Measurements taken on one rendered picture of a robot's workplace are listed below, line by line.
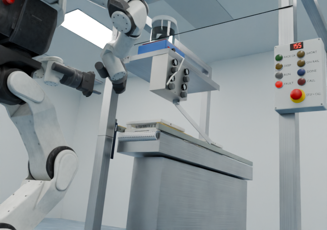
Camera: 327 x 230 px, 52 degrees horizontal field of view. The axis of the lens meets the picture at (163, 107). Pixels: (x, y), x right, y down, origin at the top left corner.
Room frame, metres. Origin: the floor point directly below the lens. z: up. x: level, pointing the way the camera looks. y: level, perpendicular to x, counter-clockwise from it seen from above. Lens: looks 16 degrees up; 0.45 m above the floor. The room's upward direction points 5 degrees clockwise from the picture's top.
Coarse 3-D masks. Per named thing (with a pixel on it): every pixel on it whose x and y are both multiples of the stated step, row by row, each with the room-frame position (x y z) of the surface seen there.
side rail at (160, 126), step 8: (160, 128) 1.69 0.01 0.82; (168, 128) 1.75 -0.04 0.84; (176, 136) 1.83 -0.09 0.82; (184, 136) 1.88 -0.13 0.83; (200, 144) 2.03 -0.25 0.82; (208, 144) 2.11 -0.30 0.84; (216, 152) 2.23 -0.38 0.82; (224, 152) 2.31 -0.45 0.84; (240, 160) 2.54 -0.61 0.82; (248, 160) 2.66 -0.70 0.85
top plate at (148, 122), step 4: (136, 120) 1.82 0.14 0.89; (140, 120) 1.80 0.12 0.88; (144, 120) 1.79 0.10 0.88; (148, 120) 1.77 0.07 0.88; (152, 120) 1.75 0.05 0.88; (156, 120) 1.74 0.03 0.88; (160, 120) 1.72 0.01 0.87; (164, 120) 1.75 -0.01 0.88; (128, 124) 1.86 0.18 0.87; (132, 124) 1.84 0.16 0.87; (136, 124) 1.84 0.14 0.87; (140, 124) 1.83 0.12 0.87; (144, 124) 1.82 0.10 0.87; (148, 124) 1.81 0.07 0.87; (152, 124) 1.80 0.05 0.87; (164, 124) 1.77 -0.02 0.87; (168, 124) 1.78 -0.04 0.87; (172, 124) 1.81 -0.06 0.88; (176, 128) 1.85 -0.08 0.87; (180, 128) 1.88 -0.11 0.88
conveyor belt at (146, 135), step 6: (132, 132) 1.78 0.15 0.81; (138, 132) 1.76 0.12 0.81; (144, 132) 1.73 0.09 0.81; (150, 132) 1.70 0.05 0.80; (156, 132) 1.69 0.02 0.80; (162, 132) 1.73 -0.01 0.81; (120, 138) 1.82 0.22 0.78; (126, 138) 1.80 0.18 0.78; (132, 138) 1.77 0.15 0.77; (138, 138) 1.75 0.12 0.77; (144, 138) 1.73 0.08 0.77; (150, 138) 1.71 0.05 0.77; (156, 138) 1.70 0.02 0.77; (192, 144) 1.99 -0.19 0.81
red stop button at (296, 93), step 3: (294, 90) 1.12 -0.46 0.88; (297, 90) 1.12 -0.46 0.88; (300, 90) 1.12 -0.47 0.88; (291, 93) 1.13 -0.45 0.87; (294, 93) 1.12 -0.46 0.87; (297, 93) 1.12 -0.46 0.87; (300, 93) 1.11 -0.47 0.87; (291, 96) 1.13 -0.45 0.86; (294, 96) 1.12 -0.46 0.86; (297, 96) 1.12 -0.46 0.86; (300, 96) 1.12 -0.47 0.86; (294, 99) 1.13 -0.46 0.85
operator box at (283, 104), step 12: (276, 48) 1.19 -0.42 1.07; (288, 48) 1.16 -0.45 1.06; (312, 48) 1.11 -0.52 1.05; (288, 60) 1.16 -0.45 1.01; (312, 60) 1.11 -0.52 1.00; (324, 60) 1.13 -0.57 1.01; (276, 72) 1.19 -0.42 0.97; (288, 72) 1.16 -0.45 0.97; (312, 72) 1.11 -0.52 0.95; (324, 72) 1.12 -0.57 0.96; (288, 84) 1.16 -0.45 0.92; (312, 84) 1.12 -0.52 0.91; (324, 84) 1.12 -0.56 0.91; (276, 96) 1.19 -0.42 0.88; (288, 96) 1.16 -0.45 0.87; (312, 96) 1.12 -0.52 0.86; (324, 96) 1.11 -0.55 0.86; (276, 108) 1.19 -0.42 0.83; (288, 108) 1.17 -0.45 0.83; (300, 108) 1.15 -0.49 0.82; (312, 108) 1.13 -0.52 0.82; (324, 108) 1.12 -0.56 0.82
